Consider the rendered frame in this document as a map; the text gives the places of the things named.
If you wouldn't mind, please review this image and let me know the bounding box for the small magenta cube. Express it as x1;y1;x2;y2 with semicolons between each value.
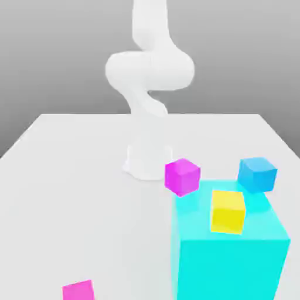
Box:
164;158;202;197

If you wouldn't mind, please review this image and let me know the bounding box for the small yellow cube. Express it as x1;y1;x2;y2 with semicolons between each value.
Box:
210;190;246;236

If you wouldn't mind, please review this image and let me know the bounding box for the small blue cube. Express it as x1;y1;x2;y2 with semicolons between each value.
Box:
237;156;278;195

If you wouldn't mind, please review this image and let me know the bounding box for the small pink cube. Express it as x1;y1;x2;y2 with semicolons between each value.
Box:
62;279;96;300

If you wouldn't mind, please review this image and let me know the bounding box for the large cyan box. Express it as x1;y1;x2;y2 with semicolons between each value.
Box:
170;179;292;300

